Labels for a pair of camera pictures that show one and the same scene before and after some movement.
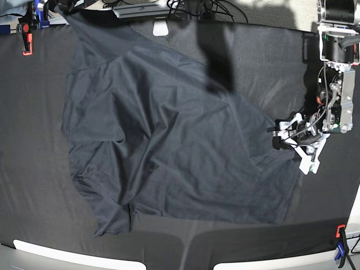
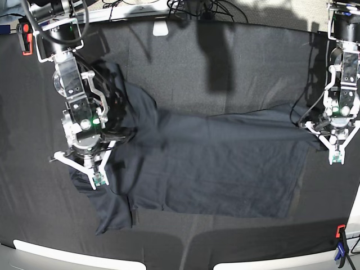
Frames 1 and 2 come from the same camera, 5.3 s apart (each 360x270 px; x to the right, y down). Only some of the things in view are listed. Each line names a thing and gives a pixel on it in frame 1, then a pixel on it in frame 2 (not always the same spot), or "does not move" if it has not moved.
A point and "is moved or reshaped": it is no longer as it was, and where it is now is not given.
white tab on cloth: x=160 y=28 does not move
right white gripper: x=304 y=138 → x=336 y=151
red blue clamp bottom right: x=343 y=246 does not move
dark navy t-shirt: x=149 y=130 is moved or reshaped
